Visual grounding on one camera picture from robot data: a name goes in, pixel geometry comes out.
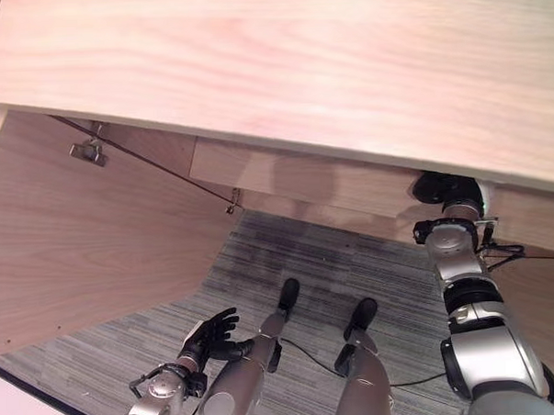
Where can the metal cabinet hinge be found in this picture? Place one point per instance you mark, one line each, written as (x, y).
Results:
(88, 151)

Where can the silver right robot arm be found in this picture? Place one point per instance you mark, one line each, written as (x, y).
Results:
(487, 345)

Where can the white furniture top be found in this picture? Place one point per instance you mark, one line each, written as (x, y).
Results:
(33, 406)

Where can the silver left robot leg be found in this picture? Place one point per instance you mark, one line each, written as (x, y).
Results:
(245, 379)

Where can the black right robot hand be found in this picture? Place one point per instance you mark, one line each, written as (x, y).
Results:
(441, 187)

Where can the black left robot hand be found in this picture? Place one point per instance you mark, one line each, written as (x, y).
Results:
(214, 334)

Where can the small metal stay bracket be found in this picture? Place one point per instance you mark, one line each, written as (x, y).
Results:
(233, 201)

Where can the light wood office cabinet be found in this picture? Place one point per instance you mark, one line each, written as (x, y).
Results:
(85, 243)

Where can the silver right robot leg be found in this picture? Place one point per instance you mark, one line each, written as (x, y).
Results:
(365, 378)

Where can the silver robot leg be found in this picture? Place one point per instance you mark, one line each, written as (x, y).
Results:
(245, 379)
(365, 378)

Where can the light wood cabinet door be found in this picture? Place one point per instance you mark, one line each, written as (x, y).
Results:
(271, 65)

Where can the dark door stay rod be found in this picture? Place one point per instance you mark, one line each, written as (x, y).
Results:
(141, 160)

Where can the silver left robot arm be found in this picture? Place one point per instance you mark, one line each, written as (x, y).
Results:
(163, 394)

